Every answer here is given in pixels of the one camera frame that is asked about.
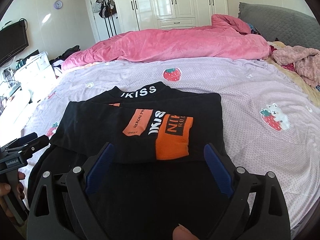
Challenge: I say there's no black sweater with orange cuffs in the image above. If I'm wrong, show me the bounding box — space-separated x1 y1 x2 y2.
26 81 250 240

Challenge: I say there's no black television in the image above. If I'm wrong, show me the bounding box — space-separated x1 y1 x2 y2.
0 20 29 67

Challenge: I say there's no grey quilted headboard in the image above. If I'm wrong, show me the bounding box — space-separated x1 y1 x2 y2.
237 2 320 49

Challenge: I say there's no white wardrobe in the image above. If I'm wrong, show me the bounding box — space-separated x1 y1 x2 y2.
72 0 229 30

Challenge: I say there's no pink duvet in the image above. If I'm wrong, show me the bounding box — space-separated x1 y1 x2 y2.
61 14 272 71

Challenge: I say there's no white door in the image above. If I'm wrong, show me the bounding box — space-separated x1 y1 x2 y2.
85 0 120 43

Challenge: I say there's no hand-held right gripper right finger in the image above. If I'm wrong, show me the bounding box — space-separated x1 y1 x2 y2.
204 142 291 240

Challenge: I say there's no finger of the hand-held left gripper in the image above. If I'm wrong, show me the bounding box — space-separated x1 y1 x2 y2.
10 132 50 156

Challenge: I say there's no colourful printed cloth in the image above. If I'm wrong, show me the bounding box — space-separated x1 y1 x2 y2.
246 22 262 35

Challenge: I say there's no black striped bag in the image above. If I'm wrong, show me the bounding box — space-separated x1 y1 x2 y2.
99 0 112 18

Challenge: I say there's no lilac strawberry print bed sheet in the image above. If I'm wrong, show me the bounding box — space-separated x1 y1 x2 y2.
22 55 320 234

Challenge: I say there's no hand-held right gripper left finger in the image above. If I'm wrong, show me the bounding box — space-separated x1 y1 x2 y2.
26 142 116 240

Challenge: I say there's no person's left hand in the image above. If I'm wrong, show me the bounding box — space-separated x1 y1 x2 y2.
0 171 27 218

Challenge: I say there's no white dresser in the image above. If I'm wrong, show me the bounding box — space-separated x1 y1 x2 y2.
0 51 57 105

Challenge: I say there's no pink fuzzy garment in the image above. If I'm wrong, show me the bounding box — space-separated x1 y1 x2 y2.
272 45 320 88

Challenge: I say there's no dark clothes pile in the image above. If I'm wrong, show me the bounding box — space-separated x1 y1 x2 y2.
49 45 80 68

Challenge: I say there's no person's right hand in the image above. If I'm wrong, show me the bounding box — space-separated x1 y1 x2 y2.
174 225 198 240

